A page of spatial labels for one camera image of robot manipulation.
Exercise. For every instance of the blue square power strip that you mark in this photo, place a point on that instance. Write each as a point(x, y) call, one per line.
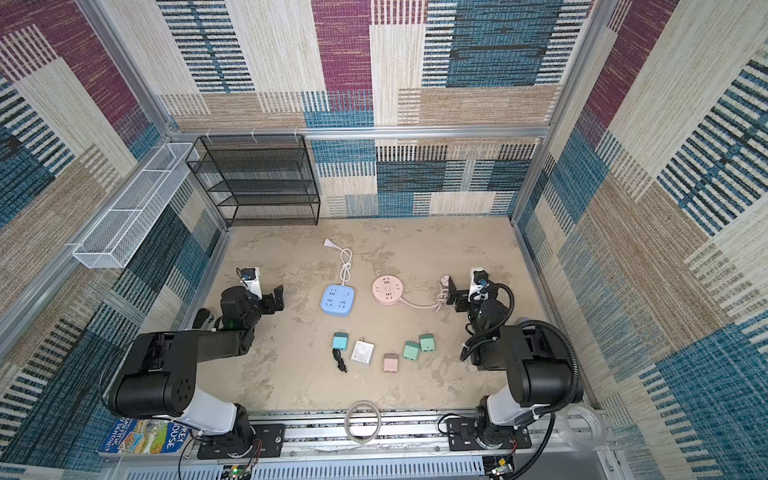
point(337, 300)

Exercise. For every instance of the black wire shelf rack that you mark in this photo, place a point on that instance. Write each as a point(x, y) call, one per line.
point(257, 180)

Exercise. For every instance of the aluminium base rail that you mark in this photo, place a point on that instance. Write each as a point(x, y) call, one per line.
point(384, 444)

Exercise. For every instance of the pink plug adapter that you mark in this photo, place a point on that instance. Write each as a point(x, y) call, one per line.
point(390, 363)

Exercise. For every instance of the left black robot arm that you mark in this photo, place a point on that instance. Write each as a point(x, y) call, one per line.
point(157, 380)

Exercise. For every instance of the light green plug adapter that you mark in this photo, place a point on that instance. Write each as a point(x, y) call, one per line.
point(427, 343)

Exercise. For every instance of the white square plug adapter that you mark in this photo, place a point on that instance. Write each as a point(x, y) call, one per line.
point(362, 352)

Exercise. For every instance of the pink round power strip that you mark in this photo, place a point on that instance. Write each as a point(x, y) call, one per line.
point(387, 290)

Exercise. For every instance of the white mesh wall basket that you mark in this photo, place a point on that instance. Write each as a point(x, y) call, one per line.
point(119, 232)

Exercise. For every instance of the teal plug adapter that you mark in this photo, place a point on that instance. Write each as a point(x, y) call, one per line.
point(340, 341)

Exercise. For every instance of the black handle tool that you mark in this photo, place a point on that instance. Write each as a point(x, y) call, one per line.
point(202, 319)

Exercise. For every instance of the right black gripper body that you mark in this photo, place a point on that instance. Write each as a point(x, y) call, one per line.
point(462, 295)

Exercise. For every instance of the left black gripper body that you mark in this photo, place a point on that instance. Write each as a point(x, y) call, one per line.
point(267, 300)

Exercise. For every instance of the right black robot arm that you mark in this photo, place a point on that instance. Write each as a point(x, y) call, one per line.
point(541, 367)

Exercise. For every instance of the clear tape roll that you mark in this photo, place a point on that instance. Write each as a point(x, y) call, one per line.
point(581, 427)

